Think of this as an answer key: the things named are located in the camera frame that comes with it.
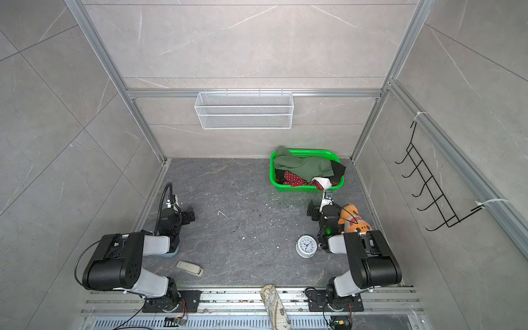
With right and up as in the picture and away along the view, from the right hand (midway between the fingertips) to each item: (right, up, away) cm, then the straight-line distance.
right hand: (324, 202), depth 93 cm
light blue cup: (-68, -21, -9) cm, 72 cm away
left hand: (-67, -1, 0) cm, 67 cm away
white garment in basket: (0, +9, 0) cm, 9 cm away
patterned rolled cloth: (-24, -34, -24) cm, 48 cm away
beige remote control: (-57, -24, -14) cm, 63 cm away
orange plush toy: (+9, -7, -7) cm, 13 cm away
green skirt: (-8, +16, +2) cm, 17 cm away
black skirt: (+9, +15, +9) cm, 20 cm away
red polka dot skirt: (-15, +10, +5) cm, 19 cm away
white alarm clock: (-10, -17, -9) cm, 22 cm away
